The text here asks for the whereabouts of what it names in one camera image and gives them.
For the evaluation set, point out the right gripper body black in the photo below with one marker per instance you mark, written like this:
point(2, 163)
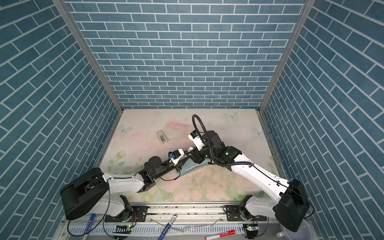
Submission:
point(203, 153)

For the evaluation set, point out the teal envelope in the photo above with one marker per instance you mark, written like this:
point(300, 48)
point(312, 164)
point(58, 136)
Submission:
point(190, 166)

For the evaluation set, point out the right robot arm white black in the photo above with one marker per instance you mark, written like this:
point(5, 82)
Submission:
point(289, 203)

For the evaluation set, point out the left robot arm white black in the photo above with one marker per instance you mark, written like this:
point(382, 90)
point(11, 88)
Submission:
point(91, 192)

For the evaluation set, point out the blue marker pen centre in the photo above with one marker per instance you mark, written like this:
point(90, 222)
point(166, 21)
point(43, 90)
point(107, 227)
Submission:
point(167, 227)

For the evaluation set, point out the blue marker pen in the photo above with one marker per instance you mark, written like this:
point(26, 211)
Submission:
point(88, 227)
point(167, 227)

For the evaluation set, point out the red marker pen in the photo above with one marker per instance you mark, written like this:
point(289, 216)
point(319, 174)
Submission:
point(221, 235)

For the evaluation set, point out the blue marker pen left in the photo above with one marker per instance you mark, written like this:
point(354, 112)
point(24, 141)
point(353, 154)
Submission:
point(88, 227)

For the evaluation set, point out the white cup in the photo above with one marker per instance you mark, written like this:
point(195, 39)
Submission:
point(303, 233)

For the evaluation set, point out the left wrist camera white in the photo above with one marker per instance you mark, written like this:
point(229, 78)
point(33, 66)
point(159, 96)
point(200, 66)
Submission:
point(176, 155)

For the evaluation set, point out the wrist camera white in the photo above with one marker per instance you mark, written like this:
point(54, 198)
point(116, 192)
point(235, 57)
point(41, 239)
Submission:
point(176, 155)
point(197, 140)

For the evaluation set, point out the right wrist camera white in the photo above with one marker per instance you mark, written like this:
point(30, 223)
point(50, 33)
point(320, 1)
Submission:
point(197, 140)

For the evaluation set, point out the aluminium mounting rail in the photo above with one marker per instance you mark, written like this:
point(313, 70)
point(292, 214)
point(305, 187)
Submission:
point(188, 211)

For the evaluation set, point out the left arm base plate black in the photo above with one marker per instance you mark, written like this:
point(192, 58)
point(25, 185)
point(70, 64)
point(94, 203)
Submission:
point(134, 215)

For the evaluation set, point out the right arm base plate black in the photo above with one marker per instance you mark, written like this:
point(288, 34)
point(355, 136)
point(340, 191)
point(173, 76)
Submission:
point(235, 213)

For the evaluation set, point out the white slotted cable duct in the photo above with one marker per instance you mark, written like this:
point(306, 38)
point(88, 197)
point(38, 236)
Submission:
point(154, 230)

